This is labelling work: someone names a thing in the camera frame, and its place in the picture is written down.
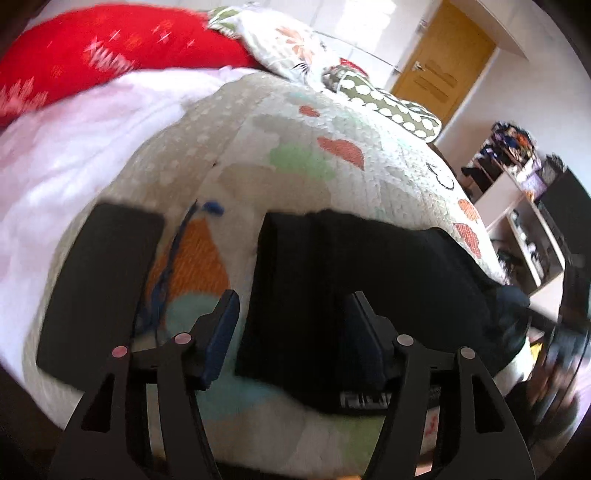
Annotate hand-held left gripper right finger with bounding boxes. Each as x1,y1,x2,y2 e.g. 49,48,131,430
344,291,536,480

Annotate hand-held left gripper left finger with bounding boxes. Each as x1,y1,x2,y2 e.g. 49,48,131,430
48,289,241,480

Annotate black pants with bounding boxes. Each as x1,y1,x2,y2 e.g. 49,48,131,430
235,210,532,414

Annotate black rectangular pad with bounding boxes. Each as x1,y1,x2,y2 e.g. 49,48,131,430
36,203,166,384

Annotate black television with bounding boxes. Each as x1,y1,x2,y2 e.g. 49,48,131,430
538,168,591,259

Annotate white shelf unit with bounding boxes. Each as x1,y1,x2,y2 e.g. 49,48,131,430
462,152,566,296

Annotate heart-patterned quilt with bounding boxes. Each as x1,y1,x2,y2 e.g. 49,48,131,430
25,74,527,464

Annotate rack with clothes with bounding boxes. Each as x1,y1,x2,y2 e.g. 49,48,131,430
480,121,541,171

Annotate white fleece blanket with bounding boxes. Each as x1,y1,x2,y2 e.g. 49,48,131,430
0,67,241,365

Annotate green white-dotted bolster pillow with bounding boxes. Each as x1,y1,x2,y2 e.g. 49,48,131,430
323,65,443,143

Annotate wooden door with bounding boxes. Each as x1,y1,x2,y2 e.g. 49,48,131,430
390,0,497,134

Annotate white floral pillow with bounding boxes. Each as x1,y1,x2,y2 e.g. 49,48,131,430
205,7,342,90

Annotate red printed pillow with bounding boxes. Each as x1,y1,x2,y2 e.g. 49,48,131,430
0,4,259,127

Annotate blue lanyard cord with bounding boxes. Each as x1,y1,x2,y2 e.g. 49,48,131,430
143,199,225,333

